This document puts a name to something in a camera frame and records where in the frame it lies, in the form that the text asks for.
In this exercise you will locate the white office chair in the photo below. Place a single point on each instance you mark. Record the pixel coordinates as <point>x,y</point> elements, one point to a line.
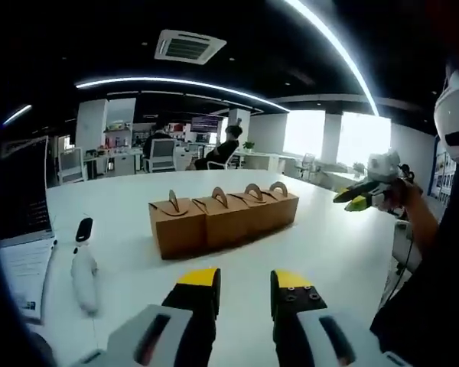
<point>223,165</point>

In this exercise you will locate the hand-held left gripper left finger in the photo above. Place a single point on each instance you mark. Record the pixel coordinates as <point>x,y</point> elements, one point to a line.
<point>199,306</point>

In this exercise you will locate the person's right hand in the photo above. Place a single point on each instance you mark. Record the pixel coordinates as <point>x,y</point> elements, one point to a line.
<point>405,197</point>

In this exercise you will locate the silver laptop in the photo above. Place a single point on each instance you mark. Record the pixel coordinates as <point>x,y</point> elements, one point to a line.
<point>23,199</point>

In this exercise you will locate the person's dark clothing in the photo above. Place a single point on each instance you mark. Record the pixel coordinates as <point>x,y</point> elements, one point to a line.
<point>443,306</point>

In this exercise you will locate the white crumpled cloth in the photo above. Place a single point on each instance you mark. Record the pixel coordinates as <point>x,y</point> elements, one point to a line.
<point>85,283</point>

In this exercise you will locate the blue framed wall posters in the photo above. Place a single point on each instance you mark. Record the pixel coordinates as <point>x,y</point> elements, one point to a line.
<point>441,172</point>

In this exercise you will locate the grey backed office chair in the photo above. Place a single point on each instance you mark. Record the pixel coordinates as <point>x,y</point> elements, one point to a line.
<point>162,154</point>
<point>72,164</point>

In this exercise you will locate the purple display screen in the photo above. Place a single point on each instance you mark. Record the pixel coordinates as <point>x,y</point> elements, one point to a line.
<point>204,124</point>

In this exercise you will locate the green potted plant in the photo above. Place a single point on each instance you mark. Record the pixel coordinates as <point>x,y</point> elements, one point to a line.
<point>359,168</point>
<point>248,146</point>

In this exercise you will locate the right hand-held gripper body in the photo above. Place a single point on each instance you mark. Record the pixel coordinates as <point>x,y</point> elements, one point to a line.
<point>384,164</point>

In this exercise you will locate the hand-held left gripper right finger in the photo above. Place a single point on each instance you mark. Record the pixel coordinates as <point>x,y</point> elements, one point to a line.
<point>298,302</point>

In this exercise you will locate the ceiling air conditioner vent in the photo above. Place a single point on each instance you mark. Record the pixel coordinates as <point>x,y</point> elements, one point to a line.
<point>191,47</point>

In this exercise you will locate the ceiling light strip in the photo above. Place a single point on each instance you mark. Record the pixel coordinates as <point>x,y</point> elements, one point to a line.
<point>183,82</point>
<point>344,53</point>
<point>17,114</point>

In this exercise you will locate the brown paper box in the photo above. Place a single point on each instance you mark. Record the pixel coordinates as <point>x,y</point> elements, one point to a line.
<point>225,225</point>
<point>288,210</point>
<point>262,219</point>
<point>180,233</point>

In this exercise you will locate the white chest-worn device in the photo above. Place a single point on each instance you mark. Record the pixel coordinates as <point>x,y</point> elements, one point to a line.
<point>453,114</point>

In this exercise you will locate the shelf of colourful items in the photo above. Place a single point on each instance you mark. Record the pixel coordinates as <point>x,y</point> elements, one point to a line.
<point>116,134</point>

